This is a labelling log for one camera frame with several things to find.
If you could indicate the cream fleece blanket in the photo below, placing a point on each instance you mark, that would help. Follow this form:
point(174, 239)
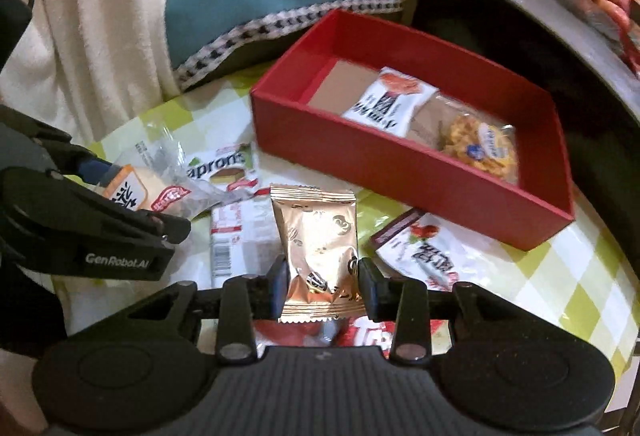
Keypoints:
point(89, 66)

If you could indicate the clear bag cornflake cookie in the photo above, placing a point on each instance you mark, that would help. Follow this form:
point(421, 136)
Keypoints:
point(468, 135)

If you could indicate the white red jujube snack packet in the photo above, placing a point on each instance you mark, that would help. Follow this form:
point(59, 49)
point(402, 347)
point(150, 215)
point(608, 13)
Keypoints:
point(421, 246)

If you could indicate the red white barcode snack packet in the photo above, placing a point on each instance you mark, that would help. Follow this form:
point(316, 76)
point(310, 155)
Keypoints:
point(244, 238)

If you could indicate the red cardboard box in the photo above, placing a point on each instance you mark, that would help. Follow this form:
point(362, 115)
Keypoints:
point(298, 108)

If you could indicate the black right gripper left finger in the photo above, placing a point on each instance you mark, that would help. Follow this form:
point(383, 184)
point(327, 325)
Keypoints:
point(243, 300)

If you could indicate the Kapron wafer packet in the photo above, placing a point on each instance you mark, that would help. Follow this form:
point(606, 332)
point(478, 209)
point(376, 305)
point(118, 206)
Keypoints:
point(228, 168)

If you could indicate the green white checkered tablecloth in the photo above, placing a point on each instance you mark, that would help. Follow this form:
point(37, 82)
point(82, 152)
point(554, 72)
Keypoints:
point(579, 280)

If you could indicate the red round snack packet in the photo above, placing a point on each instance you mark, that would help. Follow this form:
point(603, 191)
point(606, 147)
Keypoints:
point(352, 332)

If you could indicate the brown curved coffee table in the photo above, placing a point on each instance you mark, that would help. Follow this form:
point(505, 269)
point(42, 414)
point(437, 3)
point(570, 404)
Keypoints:
point(541, 41)

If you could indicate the clear bag steamed cake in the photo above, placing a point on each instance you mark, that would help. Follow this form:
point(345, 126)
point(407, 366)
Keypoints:
point(153, 178)

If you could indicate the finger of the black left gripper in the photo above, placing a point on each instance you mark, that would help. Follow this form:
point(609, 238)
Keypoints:
point(71, 159)
point(83, 211)

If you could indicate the gold foil snack packet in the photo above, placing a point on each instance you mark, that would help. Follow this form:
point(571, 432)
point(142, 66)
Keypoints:
point(319, 237)

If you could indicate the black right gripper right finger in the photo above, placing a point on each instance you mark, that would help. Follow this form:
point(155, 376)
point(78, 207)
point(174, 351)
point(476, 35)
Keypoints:
point(403, 301)

